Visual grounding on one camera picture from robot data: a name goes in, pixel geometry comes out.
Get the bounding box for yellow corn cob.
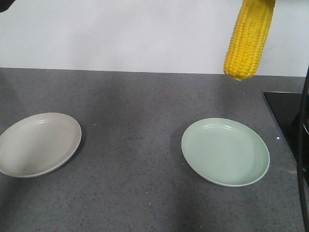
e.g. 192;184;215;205
224;0;275;81

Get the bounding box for light green round plate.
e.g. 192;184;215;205
181;118;270;187

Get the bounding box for black glass gas hob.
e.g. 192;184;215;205
263;91;309;185

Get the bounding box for beige round plate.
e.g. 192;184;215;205
0;113;82;178

